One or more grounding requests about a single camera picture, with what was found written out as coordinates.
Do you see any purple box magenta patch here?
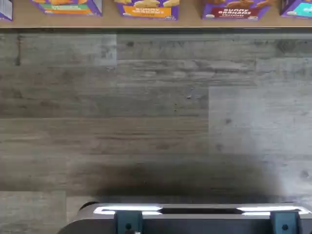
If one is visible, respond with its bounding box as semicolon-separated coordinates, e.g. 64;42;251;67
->
0;0;13;21

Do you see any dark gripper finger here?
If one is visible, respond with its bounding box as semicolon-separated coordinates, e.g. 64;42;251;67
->
269;210;302;234
114;210;144;234

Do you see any purple box green patch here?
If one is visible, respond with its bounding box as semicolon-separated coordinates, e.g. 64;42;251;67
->
29;0;103;17

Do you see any wooden shelf board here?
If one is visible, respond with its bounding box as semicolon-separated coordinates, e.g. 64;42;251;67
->
0;0;312;29

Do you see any purple box teal patch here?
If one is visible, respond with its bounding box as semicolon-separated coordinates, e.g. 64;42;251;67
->
280;0;312;19

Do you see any purple box orange patch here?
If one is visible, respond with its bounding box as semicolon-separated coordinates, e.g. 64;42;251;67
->
114;0;180;21

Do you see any purple box brown patch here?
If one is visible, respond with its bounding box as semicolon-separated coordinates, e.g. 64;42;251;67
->
201;0;267;21

